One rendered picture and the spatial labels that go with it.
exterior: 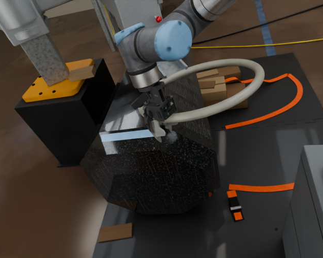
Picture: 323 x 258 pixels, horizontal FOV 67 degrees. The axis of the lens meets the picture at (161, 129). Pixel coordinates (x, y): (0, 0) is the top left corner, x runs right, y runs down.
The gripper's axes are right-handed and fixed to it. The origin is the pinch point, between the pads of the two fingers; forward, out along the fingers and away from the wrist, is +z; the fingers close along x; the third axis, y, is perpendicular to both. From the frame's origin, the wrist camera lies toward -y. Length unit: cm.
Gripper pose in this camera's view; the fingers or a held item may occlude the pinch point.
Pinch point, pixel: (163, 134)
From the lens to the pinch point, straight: 86.7
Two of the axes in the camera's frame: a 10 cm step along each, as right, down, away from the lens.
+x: 6.3, -5.6, 5.4
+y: 7.1, 1.3, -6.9
